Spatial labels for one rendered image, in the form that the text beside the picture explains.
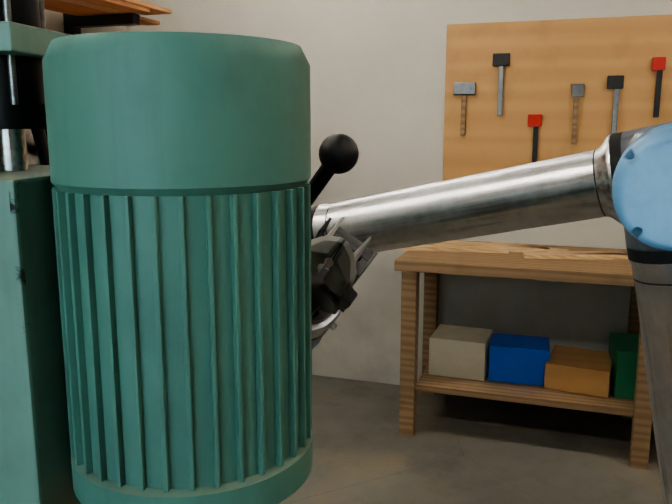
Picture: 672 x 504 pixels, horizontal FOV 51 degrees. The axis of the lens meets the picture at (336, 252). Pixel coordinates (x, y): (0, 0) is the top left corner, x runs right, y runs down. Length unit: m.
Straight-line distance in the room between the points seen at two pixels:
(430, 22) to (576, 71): 0.77
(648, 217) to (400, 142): 3.09
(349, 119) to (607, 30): 1.34
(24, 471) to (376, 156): 3.39
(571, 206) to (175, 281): 0.60
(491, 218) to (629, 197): 0.25
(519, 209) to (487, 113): 2.76
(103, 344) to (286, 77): 0.20
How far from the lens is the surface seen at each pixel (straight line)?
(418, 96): 3.75
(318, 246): 0.71
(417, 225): 0.98
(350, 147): 0.60
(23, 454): 0.54
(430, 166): 3.74
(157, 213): 0.42
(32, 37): 0.54
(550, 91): 3.66
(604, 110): 3.65
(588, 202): 0.91
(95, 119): 0.43
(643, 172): 0.73
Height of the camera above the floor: 1.45
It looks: 10 degrees down
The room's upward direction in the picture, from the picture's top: straight up
